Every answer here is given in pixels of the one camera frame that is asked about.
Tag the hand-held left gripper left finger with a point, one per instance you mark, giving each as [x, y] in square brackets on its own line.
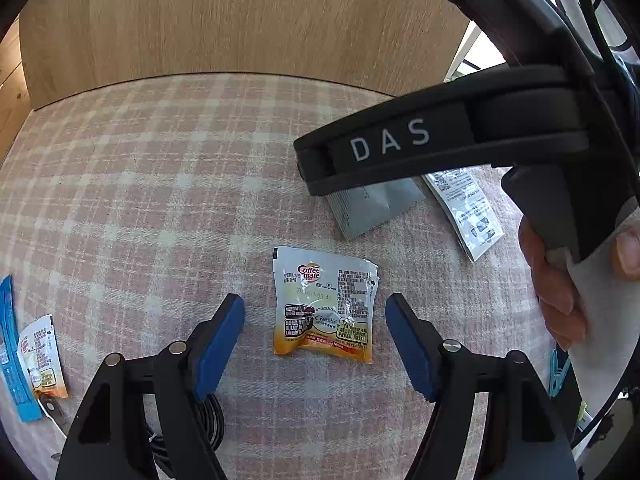
[220, 345]

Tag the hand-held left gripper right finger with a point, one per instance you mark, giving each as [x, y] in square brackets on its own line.
[407, 345]

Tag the white orange creamer sachet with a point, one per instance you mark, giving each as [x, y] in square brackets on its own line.
[42, 355]
[325, 305]

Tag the person's right forearm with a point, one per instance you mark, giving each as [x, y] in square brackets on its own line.
[605, 340]

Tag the person's right hand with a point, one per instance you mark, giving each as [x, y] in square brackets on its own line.
[550, 290]

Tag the white printed leaflet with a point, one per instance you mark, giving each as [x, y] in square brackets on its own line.
[470, 215]

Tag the grey foil packet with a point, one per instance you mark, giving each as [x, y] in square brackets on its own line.
[370, 210]

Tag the teal clothespin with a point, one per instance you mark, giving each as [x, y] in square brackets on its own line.
[557, 375]

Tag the pink plaid tablecloth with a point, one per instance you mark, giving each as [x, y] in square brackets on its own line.
[150, 185]

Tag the blue flat packet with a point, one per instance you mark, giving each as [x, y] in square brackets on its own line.
[15, 370]

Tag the light wooden board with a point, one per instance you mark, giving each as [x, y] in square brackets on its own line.
[250, 20]

